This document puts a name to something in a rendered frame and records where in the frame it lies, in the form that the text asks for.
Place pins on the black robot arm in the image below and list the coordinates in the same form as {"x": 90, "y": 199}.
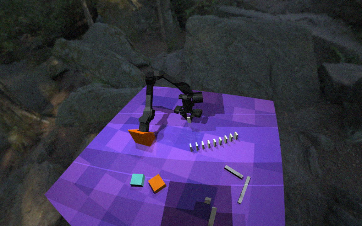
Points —
{"x": 149, "y": 113}

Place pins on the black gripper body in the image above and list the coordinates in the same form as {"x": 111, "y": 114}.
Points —
{"x": 188, "y": 109}

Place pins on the teal rectangular block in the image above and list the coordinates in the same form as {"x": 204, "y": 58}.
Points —
{"x": 137, "y": 180}

